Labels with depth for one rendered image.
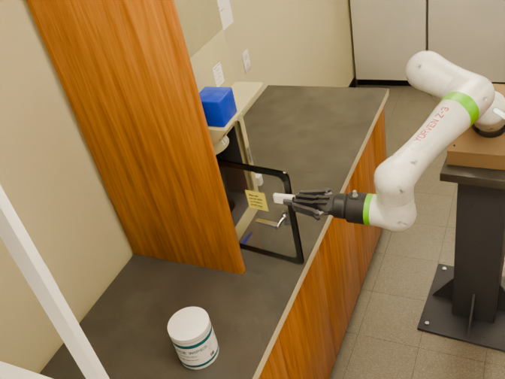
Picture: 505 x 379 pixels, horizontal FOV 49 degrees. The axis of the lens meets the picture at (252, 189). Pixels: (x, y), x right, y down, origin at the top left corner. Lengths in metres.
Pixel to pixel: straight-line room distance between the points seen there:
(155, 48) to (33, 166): 0.57
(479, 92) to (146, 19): 0.97
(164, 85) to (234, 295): 0.78
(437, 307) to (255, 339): 1.47
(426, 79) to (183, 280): 1.10
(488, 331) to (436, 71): 1.59
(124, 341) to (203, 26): 1.07
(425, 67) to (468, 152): 0.68
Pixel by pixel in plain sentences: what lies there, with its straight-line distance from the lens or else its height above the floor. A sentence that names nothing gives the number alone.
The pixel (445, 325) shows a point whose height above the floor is 0.01.
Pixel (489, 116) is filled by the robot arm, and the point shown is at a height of 1.25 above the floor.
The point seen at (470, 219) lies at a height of 0.67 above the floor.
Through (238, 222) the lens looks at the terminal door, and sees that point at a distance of 1.97.
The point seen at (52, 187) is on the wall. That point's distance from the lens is 1.94.
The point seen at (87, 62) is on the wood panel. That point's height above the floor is 1.77.
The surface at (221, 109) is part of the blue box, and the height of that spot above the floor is 1.57.
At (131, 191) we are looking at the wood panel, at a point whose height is 1.27.
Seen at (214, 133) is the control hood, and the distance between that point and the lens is 1.76.
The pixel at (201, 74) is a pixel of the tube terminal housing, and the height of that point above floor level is 1.64.
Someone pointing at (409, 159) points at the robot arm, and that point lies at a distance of 1.53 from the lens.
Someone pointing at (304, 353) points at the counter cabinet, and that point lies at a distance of 2.29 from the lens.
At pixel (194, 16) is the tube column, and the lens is 1.80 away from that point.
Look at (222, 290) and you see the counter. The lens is 2.00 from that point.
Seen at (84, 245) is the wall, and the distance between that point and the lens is 2.10.
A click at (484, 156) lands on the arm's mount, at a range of 2.40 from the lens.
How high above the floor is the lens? 2.35
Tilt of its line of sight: 36 degrees down
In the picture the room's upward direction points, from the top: 13 degrees counter-clockwise
